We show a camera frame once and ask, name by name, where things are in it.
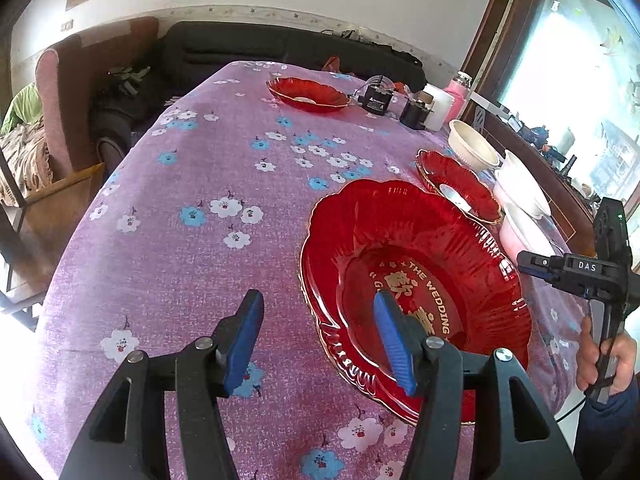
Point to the black labelled motor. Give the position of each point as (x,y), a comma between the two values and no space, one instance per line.
(375,100)

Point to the purple floral tablecloth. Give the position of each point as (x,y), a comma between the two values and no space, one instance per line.
(200,260)

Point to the white foam bowl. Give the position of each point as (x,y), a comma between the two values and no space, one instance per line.
(525,240)
(522,187)

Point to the white plastic jar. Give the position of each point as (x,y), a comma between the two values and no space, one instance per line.
(437,107)

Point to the black device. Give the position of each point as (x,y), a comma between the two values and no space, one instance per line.
(127,79)

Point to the wooden side table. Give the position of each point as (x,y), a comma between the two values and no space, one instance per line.
(55,210)

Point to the black sofa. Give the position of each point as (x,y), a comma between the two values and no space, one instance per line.
(225,50)

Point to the orange plastic bag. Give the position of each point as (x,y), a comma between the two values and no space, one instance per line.
(332,65)

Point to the small red plate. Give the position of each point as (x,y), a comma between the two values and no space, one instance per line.
(465,180)
(305,91)

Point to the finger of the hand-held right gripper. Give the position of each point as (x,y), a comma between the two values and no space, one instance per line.
(562,281)
(540,261)

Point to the pink water bottle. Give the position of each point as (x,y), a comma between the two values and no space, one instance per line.
(459,92)

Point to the person's right forearm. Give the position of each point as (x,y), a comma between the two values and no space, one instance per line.
(610,435)

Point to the pink armchair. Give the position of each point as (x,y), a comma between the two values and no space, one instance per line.
(65,110)

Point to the green cloth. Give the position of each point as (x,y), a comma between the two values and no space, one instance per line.
(20,107)

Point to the large red plate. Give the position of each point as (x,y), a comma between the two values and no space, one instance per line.
(450,260)

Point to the wall switch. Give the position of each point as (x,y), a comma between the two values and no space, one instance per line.
(67,25)

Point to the cream foam bowl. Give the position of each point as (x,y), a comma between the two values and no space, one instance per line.
(472,142)

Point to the brown patterned blanket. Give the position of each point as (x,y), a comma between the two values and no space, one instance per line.
(25,160)

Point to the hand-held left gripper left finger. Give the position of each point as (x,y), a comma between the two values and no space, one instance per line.
(245,340)

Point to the person's right hand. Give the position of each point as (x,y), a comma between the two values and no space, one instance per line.
(586,360)

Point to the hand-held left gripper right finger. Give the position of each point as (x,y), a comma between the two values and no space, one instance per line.
(395,345)

